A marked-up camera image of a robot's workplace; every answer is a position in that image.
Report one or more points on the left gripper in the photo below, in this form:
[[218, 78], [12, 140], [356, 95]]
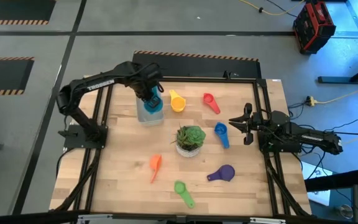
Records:
[[146, 81]]

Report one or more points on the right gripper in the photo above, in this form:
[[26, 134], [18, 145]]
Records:
[[255, 124]]

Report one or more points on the teal measuring cup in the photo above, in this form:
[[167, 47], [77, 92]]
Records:
[[149, 108]]

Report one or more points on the blue measuring cup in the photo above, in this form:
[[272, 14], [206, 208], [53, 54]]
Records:
[[220, 129]]

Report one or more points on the yellow measuring cup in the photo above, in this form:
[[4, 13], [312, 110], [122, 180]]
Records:
[[177, 104]]

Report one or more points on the red measuring cup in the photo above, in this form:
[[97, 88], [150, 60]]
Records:
[[208, 98]]

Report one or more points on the purple measuring cup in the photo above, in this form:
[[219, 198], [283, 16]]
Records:
[[226, 172]]

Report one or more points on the orange measuring cup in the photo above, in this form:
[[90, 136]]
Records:
[[155, 161]]

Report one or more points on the green measuring cup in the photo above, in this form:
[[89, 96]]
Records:
[[180, 187]]

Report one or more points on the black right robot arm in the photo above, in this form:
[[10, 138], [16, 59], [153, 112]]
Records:
[[315, 137]]

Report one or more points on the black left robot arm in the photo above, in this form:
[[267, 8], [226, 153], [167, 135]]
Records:
[[99, 84]]

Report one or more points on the grey plastic basket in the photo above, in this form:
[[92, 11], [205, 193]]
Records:
[[145, 119]]

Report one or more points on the succulent in triangle-patterned pot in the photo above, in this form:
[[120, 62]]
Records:
[[191, 137]]

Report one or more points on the black hazard-striped floor mat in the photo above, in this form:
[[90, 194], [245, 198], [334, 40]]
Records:
[[2, 76], [14, 9], [197, 67]]

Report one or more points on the yellow power splitter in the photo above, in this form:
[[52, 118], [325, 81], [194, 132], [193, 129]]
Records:
[[311, 100]]

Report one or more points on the white paper sheet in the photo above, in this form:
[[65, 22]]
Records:
[[311, 172]]

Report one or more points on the black-legged desk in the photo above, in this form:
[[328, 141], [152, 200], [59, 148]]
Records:
[[337, 80]]

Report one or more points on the black floor bar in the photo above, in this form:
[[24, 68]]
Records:
[[334, 180]]

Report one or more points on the red and black toolbox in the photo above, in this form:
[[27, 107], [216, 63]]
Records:
[[314, 26]]

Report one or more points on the round metal can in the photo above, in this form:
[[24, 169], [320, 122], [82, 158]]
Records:
[[344, 211]]

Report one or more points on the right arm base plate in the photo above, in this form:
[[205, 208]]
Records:
[[287, 148]]

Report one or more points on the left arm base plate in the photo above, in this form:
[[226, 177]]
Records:
[[73, 140]]

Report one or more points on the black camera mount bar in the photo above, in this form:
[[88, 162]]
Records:
[[26, 217]]

